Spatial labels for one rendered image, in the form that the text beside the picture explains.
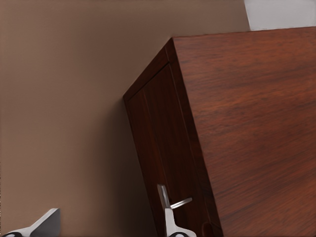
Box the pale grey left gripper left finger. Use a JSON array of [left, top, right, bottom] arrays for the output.
[[0, 207, 61, 237]]

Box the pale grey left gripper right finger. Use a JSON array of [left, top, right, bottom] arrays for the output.
[[163, 207, 198, 237]]

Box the dark wood cabinet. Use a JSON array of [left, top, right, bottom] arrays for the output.
[[122, 25, 316, 237]]

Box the dark wood drawer, silver handle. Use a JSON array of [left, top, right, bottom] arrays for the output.
[[127, 62, 213, 237]]

